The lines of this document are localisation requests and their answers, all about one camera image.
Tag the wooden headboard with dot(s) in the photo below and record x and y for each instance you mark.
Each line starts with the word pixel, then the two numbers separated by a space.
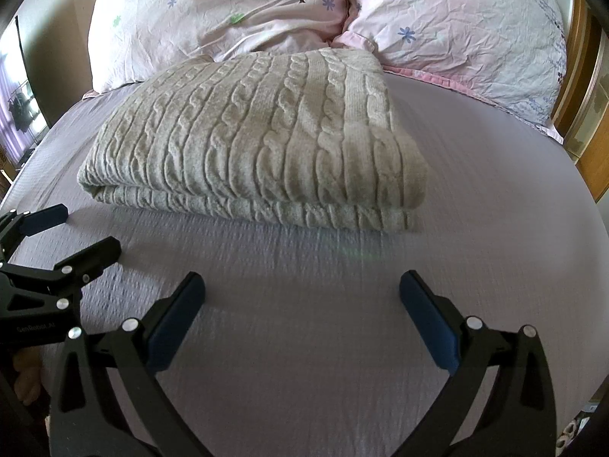
pixel 583 95

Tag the pink floral pillow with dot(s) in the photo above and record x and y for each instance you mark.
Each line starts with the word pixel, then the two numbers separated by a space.
pixel 456 33

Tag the pink tree-print pillow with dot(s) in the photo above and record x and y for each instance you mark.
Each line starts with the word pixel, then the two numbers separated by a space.
pixel 214 14

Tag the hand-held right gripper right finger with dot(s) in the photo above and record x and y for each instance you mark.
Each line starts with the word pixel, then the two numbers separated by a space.
pixel 430 321

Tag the lilac bed sheet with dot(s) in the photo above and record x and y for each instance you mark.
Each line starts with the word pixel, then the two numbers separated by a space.
pixel 304 295

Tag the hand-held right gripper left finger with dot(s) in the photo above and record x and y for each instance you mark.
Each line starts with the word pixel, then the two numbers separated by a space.
pixel 172 322

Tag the person's left hand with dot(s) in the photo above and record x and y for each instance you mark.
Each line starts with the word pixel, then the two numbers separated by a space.
pixel 27 376

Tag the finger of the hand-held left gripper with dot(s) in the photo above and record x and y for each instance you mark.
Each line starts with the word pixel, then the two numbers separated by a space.
pixel 45 218
pixel 95 254

